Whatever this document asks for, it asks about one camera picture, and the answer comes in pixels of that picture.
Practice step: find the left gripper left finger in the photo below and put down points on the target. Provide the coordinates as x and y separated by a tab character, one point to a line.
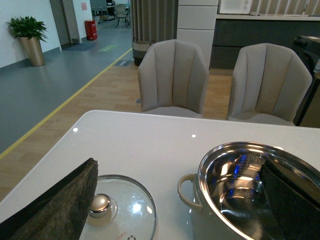
60	213

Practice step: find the blue floor mat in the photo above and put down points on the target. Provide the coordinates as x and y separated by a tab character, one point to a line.
82	47

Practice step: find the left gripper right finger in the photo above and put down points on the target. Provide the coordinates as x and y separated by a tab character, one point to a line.
294	201

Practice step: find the dark kitchen counter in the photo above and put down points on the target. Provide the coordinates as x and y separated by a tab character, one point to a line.
231	35

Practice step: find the right beige chair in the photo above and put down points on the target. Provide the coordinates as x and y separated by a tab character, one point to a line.
267	85

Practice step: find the left beige chair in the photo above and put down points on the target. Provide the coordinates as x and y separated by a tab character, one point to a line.
172	79

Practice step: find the red bin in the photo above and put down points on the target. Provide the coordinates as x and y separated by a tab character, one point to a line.
91	30

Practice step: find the white electric cooking pot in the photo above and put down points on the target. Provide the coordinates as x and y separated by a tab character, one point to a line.
229	199

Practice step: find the woven basket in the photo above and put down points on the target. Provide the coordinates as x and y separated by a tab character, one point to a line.
139	49

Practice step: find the beige chair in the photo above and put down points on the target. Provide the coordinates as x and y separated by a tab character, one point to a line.
267	85
172	79

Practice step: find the white cabinet column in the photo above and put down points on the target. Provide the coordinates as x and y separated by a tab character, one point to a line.
196	20

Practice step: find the office swivel chair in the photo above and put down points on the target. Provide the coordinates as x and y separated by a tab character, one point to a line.
121	13

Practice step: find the glass pot lid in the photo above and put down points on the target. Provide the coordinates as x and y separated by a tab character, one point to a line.
122	209

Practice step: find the potted green plant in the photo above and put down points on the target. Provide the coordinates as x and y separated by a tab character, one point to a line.
30	32

